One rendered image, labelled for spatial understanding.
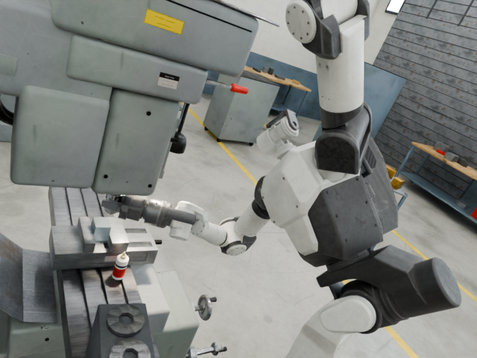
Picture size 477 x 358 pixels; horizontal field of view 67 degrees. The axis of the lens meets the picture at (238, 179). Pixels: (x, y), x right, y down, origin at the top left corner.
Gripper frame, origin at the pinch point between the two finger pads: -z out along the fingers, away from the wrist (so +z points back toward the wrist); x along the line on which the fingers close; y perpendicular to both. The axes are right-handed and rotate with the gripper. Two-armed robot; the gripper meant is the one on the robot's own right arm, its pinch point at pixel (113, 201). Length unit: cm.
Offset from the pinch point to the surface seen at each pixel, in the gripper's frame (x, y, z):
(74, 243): -0.3, 20.3, -9.0
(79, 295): 14.8, 27.3, -1.5
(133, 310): 34.6, 7.5, 15.3
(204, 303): -23, 56, 47
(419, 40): -747, -148, 472
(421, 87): -688, -60, 498
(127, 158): 10.1, -21.0, 2.1
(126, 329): 40.6, 7.5, 14.9
